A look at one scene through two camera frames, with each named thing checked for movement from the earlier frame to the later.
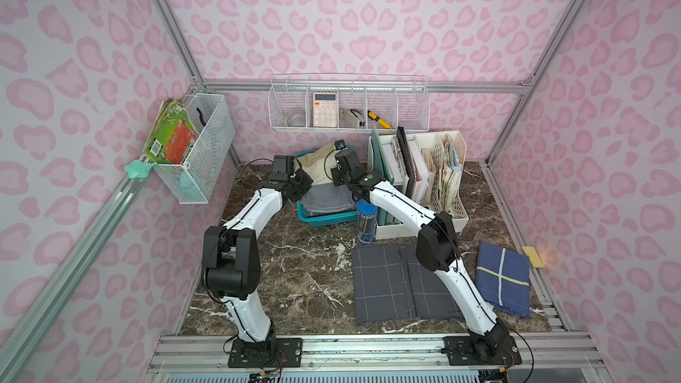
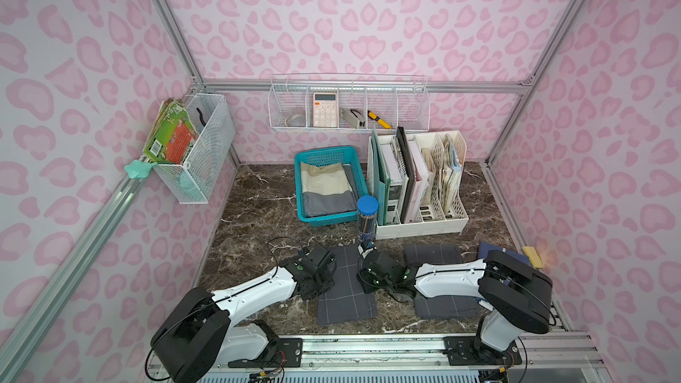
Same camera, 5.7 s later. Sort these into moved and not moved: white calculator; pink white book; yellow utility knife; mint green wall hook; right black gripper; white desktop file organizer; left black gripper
Moved: left black gripper; right black gripper
Not moved: white calculator; mint green wall hook; yellow utility knife; pink white book; white desktop file organizer
